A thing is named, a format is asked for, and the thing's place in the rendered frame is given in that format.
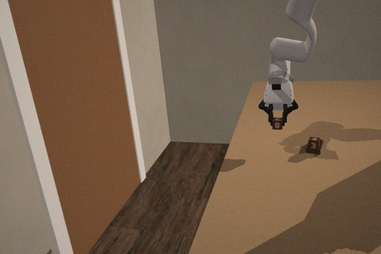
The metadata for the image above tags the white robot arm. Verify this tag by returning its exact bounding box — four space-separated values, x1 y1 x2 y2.
268 0 318 90

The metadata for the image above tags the brown wooden number cube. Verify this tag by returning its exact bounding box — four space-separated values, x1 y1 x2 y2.
272 118 283 130
308 137 320 149

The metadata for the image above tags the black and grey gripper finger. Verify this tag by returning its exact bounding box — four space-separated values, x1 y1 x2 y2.
282 100 298 126
258 99 273 126

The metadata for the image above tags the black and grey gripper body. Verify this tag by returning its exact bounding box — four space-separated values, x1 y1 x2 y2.
264 77 293 111

